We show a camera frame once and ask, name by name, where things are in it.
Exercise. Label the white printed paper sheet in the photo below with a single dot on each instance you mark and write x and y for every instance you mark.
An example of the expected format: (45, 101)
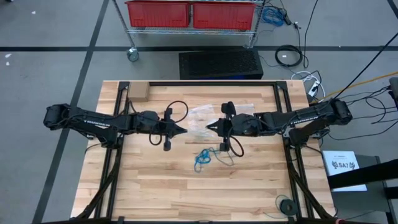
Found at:
(342, 171)

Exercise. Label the black aluminium table frame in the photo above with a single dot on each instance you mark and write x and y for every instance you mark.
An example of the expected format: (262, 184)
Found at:
(214, 83)

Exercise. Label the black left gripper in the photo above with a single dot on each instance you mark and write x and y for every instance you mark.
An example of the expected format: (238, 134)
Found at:
(149, 123)

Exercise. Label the grey rounded device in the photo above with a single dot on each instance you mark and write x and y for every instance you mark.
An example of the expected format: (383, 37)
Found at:
(394, 90)

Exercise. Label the black tape roll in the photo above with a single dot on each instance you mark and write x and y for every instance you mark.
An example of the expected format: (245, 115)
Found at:
(288, 207)

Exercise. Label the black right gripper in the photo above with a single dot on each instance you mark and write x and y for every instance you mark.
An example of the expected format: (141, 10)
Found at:
(242, 126)

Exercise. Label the black power adapter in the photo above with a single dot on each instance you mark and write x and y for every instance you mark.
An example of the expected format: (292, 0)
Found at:
(286, 18)

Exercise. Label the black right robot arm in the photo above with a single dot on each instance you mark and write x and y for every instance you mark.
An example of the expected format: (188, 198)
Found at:
(311, 116)

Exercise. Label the red round knob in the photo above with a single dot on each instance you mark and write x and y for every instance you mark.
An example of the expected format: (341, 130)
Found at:
(338, 221)

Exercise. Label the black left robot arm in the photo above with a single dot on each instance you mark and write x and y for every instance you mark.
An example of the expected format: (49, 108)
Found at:
(93, 119)

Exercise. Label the black metal beam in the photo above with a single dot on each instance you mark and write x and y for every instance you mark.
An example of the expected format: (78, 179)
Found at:
(367, 174)
(392, 194)

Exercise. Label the small cardboard box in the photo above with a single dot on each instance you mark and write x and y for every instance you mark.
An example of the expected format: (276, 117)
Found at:
(138, 91)

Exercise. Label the red plastic bin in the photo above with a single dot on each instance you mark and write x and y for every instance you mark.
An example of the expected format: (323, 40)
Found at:
(157, 14)
(224, 15)

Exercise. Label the grey side table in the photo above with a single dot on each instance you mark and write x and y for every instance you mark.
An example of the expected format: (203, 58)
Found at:
(357, 205)

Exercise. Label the white power strip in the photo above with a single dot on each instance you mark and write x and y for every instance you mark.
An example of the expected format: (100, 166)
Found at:
(313, 88)

